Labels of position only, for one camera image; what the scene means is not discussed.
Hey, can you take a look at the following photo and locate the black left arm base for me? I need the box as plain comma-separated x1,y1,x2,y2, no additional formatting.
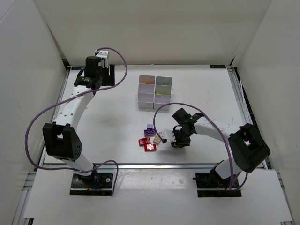
69,173,114,196

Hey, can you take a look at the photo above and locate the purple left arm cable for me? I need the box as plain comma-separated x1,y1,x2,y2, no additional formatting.
24,46,128,196

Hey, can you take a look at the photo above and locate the red lego brick with dots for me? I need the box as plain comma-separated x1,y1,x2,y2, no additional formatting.
144,143,157,152

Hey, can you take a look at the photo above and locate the purple lego brick with holes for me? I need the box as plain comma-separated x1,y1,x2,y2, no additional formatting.
144,128,156,137

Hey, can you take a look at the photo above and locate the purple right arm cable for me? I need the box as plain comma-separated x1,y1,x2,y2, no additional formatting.
153,102,248,190

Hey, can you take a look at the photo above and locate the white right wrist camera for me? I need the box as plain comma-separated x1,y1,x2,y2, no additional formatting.
158,129,175,143

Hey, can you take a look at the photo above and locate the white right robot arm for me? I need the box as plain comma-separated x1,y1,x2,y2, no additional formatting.
172,108,270,181

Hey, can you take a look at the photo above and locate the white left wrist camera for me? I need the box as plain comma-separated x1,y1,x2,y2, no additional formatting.
95,50,109,68

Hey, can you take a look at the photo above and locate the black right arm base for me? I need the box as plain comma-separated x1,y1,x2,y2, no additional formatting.
193,169,242,198

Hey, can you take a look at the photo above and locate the tan lego brick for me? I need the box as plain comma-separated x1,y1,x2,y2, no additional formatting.
153,135,161,145

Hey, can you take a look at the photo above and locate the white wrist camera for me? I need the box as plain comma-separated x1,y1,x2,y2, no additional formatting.
158,129,175,143
95,50,109,68

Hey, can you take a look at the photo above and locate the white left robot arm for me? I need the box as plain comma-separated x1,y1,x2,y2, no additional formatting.
43,51,115,176

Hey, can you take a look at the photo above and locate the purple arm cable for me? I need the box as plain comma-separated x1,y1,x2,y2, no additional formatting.
24,46,128,196
153,102,248,190

